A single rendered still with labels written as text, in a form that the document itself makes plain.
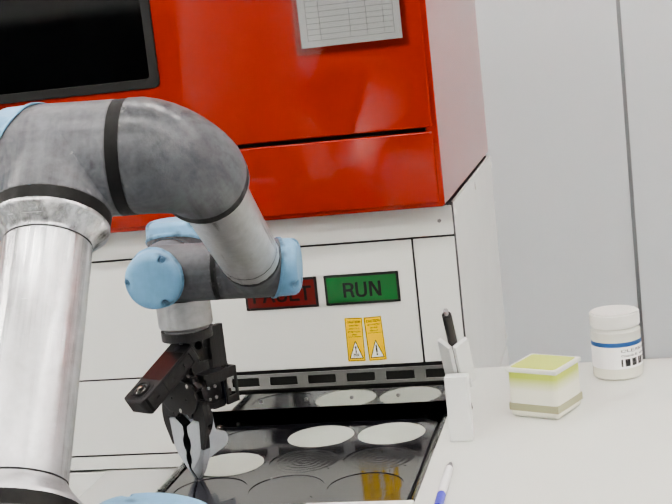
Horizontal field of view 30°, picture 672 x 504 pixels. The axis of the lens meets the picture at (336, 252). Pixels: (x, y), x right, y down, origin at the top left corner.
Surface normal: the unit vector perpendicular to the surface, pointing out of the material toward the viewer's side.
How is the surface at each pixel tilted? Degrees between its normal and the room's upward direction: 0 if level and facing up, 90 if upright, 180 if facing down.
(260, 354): 90
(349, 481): 0
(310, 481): 0
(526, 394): 90
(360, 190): 90
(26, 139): 55
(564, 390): 90
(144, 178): 106
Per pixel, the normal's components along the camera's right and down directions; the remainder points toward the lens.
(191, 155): 0.63, -0.02
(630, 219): -0.20, 0.18
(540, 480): -0.11, -0.98
